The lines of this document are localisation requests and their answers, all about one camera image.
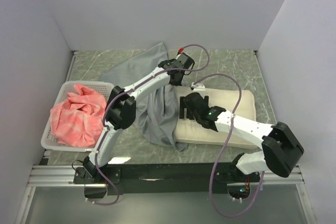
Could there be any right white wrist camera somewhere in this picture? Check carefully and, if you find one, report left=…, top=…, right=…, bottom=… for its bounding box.
left=190, top=82, right=206, bottom=92

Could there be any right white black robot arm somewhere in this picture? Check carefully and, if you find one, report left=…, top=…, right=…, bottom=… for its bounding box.
left=179, top=92, right=304, bottom=182

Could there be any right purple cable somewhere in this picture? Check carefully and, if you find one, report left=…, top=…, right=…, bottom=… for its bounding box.
left=208, top=73, right=265, bottom=218

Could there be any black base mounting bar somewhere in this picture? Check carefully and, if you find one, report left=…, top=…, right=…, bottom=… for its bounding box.
left=73, top=162, right=260, bottom=198

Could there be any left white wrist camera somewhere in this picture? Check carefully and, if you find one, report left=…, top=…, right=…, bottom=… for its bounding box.
left=176, top=48, right=194, bottom=65

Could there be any beige pillow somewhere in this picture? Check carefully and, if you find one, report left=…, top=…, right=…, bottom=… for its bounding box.
left=172, top=86, right=257, bottom=149

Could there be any grey pillowcase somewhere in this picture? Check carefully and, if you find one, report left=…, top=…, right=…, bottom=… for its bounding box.
left=99, top=42, right=188, bottom=151

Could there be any aluminium frame rail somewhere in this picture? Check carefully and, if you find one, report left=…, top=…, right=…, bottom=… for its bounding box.
left=27, top=165, right=305, bottom=187

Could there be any white plastic basket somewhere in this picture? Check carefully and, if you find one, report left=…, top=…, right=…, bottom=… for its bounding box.
left=41, top=81, right=113, bottom=152

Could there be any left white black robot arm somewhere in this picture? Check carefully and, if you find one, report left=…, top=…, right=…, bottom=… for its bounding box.
left=82, top=51, right=195, bottom=183

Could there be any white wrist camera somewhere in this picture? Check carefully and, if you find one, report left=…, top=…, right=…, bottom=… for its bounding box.
left=190, top=82, right=206, bottom=92
left=176, top=48, right=194, bottom=65

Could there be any pink crumpled cloth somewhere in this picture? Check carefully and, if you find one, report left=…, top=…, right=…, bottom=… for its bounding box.
left=49, top=83, right=107, bottom=148

